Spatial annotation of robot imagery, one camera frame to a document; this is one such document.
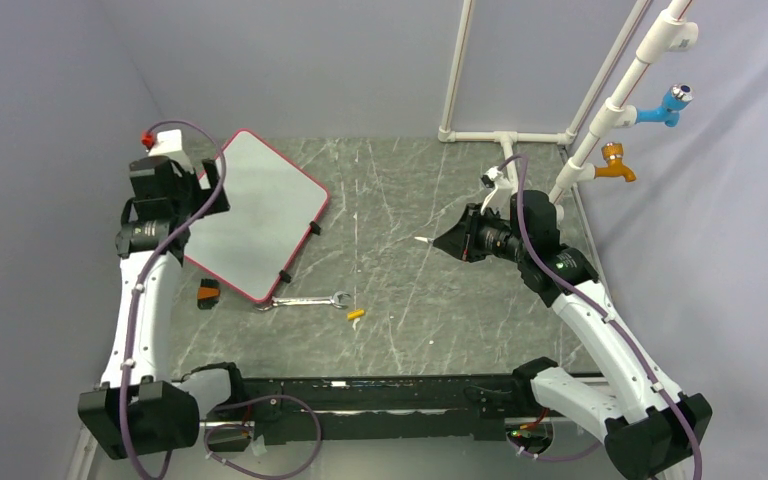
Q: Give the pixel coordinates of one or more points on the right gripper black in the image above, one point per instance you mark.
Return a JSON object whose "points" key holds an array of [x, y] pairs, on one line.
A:
{"points": [[453, 241]]}

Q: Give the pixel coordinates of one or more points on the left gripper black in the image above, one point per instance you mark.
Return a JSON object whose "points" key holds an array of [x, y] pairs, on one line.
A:
{"points": [[190, 178]]}

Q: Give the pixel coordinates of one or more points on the whiteboard with red rim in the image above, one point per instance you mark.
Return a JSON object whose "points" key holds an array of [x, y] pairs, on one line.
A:
{"points": [[272, 201]]}

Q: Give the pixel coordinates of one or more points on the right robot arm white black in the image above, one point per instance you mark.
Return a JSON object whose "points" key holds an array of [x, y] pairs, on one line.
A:
{"points": [[650, 428]]}

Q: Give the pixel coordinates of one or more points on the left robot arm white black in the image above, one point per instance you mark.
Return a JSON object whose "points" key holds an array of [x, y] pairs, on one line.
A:
{"points": [[137, 409]]}

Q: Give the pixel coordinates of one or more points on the black orange eraser block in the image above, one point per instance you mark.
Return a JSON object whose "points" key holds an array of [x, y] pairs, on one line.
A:
{"points": [[208, 294]]}

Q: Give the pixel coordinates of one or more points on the silver combination wrench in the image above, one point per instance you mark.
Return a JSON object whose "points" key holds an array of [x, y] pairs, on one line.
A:
{"points": [[339, 300]]}

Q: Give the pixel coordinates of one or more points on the orange tap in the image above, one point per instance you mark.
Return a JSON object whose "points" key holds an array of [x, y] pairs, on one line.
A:
{"points": [[613, 155]]}

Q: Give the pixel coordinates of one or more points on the blue tap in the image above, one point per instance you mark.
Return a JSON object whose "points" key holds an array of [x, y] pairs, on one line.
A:
{"points": [[676, 99]]}

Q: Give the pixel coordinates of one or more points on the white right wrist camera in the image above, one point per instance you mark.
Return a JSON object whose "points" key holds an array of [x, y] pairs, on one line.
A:
{"points": [[500, 191]]}

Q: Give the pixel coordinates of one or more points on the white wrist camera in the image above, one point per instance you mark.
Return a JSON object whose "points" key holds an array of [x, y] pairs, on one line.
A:
{"points": [[500, 191], [168, 143]]}

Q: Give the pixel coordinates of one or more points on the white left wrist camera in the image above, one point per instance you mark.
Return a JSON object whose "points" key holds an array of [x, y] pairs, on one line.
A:
{"points": [[168, 143]]}

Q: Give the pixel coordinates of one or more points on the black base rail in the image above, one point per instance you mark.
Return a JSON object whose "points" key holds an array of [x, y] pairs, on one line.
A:
{"points": [[483, 407]]}

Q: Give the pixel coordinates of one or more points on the white pvc pipe frame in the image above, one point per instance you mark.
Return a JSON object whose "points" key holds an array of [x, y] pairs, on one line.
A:
{"points": [[670, 31]]}

